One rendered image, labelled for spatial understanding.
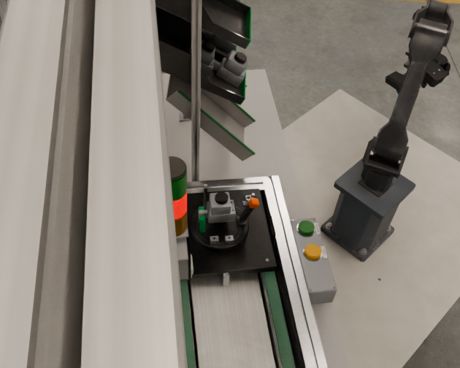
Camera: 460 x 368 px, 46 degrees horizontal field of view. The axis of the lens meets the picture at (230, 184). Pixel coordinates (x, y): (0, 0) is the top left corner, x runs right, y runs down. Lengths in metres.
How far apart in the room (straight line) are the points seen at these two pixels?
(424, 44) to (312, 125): 0.60
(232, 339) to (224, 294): 0.11
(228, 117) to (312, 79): 1.90
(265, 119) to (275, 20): 2.11
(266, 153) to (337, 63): 1.94
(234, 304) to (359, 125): 0.80
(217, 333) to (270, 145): 0.67
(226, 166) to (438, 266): 0.64
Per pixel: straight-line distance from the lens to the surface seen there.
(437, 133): 3.24
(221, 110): 1.49
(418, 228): 1.59
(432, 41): 1.28
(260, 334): 1.26
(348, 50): 3.66
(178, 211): 0.91
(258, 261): 1.29
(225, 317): 1.27
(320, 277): 1.30
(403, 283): 1.47
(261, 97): 1.85
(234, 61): 1.31
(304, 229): 1.35
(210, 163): 1.62
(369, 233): 1.41
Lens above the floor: 2.05
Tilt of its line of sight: 49 degrees down
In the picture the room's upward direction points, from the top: 5 degrees clockwise
